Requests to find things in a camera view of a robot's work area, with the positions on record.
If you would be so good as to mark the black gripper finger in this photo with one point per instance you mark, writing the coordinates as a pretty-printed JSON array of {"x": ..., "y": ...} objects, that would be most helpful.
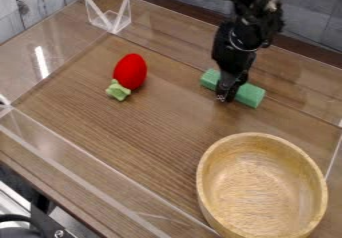
[
  {"x": 244, "y": 78},
  {"x": 226, "y": 87}
]

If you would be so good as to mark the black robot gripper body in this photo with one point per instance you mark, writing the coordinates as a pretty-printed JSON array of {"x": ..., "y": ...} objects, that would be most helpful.
[{"x": 236, "y": 44}]

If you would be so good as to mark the green rectangular block stick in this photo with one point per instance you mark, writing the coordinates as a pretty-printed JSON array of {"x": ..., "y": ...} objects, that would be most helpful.
[{"x": 249, "y": 95}]

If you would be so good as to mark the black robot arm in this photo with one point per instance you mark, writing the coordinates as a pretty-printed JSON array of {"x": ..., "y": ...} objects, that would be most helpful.
[{"x": 262, "y": 14}]

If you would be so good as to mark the wooden brown bowl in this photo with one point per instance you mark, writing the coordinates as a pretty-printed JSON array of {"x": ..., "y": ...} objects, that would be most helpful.
[{"x": 261, "y": 188}]

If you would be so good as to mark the red toy strawberry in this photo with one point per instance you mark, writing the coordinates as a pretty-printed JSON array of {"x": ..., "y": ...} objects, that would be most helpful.
[{"x": 129, "y": 76}]

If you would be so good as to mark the black clamp under table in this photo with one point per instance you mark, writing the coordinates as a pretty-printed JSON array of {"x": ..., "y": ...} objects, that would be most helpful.
[{"x": 28, "y": 223}]

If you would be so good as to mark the clear acrylic tray enclosure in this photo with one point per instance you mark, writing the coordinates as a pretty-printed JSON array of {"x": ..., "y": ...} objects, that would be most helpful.
[{"x": 115, "y": 161}]

